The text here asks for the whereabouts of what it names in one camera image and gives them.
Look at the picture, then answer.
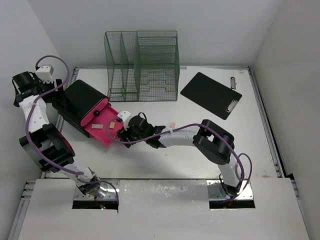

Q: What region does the white front cover board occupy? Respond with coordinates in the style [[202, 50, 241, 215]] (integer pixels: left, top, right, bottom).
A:
[[19, 178, 309, 240]]

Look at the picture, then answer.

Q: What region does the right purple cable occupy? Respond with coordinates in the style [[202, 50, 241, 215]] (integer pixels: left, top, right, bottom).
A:
[[106, 117, 253, 203]]

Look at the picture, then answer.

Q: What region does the black clipboard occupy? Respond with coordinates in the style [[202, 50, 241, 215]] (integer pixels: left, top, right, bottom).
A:
[[180, 72, 242, 120]]

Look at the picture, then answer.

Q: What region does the black pink drawer unit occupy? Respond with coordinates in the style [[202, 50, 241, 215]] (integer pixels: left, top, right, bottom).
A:
[[52, 79, 123, 147]]

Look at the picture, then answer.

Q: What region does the aluminium table edge rail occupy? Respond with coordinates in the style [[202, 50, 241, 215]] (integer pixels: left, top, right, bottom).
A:
[[67, 67, 80, 86]]

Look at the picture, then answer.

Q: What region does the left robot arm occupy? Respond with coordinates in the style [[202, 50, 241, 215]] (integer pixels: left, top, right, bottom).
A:
[[12, 69, 106, 197]]

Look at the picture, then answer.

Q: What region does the grey small eraser block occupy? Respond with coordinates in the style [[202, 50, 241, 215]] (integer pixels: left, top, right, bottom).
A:
[[91, 124, 104, 129]]

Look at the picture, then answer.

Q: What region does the white paper sheet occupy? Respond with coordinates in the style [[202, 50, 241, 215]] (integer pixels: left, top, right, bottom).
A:
[[185, 66, 244, 87]]

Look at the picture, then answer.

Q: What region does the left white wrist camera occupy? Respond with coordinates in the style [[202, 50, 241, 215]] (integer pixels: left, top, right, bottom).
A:
[[35, 65, 54, 84]]

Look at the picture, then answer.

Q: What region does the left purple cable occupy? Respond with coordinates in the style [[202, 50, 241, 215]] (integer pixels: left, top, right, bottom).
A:
[[25, 54, 121, 203]]

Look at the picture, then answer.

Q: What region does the small metal binder clip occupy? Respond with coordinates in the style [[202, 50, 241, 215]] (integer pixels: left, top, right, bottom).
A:
[[230, 77, 237, 90]]

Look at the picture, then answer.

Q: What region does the green wire mesh organizer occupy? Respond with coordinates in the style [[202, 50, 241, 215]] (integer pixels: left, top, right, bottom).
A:
[[104, 30, 180, 102]]

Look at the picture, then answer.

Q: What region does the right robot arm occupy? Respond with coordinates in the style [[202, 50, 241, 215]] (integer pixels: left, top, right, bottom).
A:
[[116, 111, 245, 199]]

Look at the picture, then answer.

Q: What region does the purple cable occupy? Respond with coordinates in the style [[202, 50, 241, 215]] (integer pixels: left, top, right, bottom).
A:
[[106, 117, 253, 203], [25, 54, 121, 203]]

